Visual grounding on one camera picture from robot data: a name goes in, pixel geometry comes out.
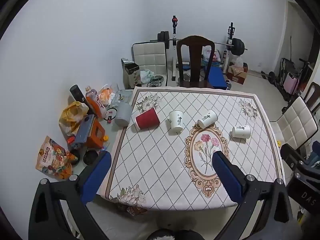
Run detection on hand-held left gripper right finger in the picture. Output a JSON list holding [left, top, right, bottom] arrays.
[[212, 151, 293, 240]]

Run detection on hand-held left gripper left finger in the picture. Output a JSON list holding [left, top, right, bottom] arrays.
[[28, 151, 112, 240]]

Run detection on white paper cup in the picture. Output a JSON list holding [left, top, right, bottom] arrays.
[[231, 125, 251, 140], [168, 110, 184, 133], [197, 109, 218, 129]]

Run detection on red paper cup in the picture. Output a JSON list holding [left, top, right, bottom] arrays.
[[135, 107, 160, 130]]

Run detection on black bowl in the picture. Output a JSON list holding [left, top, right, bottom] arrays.
[[83, 149, 98, 166]]

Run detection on orange box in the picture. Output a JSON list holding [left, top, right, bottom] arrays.
[[85, 123, 106, 148]]

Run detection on floral printed tablecloth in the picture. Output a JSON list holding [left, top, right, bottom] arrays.
[[104, 85, 285, 211]]

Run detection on orange snack bag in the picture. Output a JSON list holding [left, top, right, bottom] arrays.
[[35, 135, 78, 180]]

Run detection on red patterned packet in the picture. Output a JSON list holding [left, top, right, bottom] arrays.
[[116, 202, 148, 217]]

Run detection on white padded chair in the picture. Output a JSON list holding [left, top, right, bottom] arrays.
[[269, 96, 319, 155], [132, 42, 168, 87]]

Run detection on yellow plastic bag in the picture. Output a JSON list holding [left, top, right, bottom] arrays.
[[59, 101, 90, 136]]

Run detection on grey plastic container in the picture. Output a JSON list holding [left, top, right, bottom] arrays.
[[115, 102, 132, 127]]

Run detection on orange label drink bottle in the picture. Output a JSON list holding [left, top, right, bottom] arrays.
[[85, 86, 105, 117]]

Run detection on orange snack packet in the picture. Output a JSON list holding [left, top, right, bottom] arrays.
[[97, 84, 117, 107]]

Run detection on clear plastic bag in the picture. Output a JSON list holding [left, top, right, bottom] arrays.
[[110, 89, 133, 108]]

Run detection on black cylinder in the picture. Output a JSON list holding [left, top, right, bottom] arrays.
[[69, 85, 87, 105]]

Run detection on dark fuzzy slipper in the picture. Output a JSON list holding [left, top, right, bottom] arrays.
[[147, 228, 176, 240]]

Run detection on brown wooden chair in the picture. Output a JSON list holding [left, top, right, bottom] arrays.
[[302, 81, 320, 120]]

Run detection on pink suitcase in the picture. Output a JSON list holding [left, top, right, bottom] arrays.
[[284, 72, 300, 95]]

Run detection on blue weight bench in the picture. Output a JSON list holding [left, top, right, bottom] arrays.
[[204, 65, 229, 90]]

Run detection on cardboard box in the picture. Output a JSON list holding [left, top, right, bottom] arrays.
[[226, 63, 248, 85]]

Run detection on dark tea box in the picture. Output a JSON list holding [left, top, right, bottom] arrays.
[[121, 58, 140, 90]]

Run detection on black dumbbell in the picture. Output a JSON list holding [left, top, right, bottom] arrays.
[[261, 70, 277, 83]]

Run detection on crumpled white plastic bag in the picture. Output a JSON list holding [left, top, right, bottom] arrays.
[[139, 69, 155, 83]]

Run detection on metal bowl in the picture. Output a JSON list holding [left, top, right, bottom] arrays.
[[147, 75, 164, 87]]

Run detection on black folded cart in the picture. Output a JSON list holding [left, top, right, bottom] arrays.
[[279, 57, 314, 90]]

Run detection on dark wooden chair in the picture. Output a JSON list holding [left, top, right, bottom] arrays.
[[176, 36, 215, 89]]

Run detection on barbell with black plates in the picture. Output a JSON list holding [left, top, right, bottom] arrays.
[[150, 31, 248, 55]]

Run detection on white barbell rack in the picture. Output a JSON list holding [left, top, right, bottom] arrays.
[[167, 15, 237, 82]]

